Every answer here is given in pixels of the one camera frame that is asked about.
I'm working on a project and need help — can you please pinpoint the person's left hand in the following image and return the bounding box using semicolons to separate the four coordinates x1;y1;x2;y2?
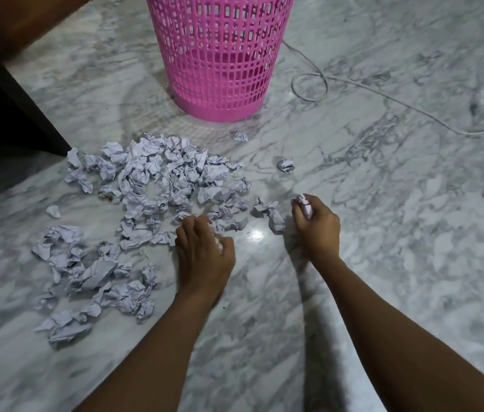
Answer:
175;215;236;296

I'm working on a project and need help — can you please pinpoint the person's right hand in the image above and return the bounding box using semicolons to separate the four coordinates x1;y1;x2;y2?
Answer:
291;193;342;264

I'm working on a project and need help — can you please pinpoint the white paper ball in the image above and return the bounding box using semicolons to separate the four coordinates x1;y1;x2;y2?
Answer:
296;193;314;219
207;223;224;253

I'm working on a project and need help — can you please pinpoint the pile of paper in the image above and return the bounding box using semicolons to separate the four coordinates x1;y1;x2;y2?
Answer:
31;132;296;344

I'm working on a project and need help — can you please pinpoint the dark wooden cabinet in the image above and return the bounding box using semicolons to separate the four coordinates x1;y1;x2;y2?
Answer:
0;25;72;157

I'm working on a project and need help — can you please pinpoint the person's right forearm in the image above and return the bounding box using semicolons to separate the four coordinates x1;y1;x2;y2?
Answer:
315;257;484;412

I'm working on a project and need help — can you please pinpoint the person's left forearm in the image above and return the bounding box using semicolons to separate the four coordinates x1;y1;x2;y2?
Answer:
74;291;221;412

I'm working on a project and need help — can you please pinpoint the pink plastic waste basket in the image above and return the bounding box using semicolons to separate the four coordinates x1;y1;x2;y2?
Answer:
145;0;296;123

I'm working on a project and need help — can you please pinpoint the brown wooden room door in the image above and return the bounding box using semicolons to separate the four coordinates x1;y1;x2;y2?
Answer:
0;0;95;61

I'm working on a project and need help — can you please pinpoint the grey floor cable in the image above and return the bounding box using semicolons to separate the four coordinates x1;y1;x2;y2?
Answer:
282;40;484;161

